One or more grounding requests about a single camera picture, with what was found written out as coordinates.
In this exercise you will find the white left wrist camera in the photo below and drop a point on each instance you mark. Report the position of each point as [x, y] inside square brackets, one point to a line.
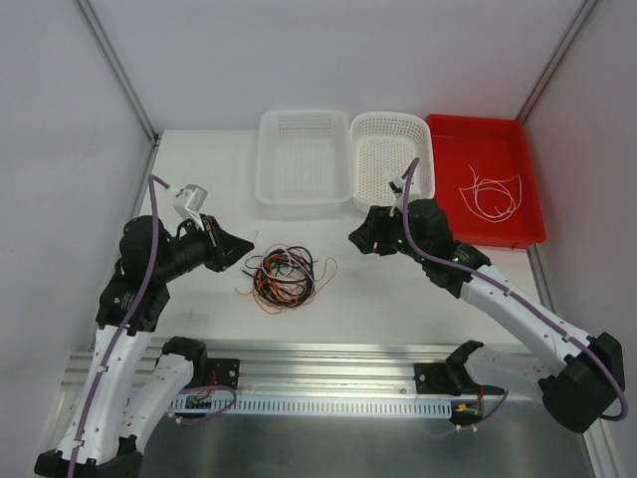
[187, 201]

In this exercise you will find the round white perforated basket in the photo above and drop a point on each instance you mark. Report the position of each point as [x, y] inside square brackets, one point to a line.
[383, 144]

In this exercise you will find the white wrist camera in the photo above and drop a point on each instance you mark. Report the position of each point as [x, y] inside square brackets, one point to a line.
[400, 187]
[187, 201]

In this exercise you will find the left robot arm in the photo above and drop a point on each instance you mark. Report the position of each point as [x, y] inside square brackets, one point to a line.
[111, 425]

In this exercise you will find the red plastic tray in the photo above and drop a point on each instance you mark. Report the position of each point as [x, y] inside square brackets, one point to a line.
[485, 181]

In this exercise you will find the white slotted cable duct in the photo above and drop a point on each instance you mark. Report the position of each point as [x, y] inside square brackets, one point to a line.
[402, 406]

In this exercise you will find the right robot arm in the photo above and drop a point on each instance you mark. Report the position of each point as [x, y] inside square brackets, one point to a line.
[577, 377]

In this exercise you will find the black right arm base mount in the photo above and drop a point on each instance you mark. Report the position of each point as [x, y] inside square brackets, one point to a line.
[450, 376]

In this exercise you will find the rectangular white perforated basket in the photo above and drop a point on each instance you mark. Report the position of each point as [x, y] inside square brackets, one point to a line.
[303, 167]

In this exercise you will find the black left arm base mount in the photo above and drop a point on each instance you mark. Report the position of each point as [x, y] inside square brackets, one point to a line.
[207, 371]

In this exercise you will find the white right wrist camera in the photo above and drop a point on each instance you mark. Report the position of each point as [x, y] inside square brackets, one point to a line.
[400, 187]

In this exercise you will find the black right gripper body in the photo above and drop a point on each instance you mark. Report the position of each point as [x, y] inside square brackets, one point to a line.
[381, 231]

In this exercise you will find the aluminium rail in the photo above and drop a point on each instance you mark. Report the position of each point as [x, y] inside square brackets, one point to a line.
[347, 370]

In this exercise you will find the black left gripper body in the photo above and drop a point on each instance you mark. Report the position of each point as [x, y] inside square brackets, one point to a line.
[214, 243]

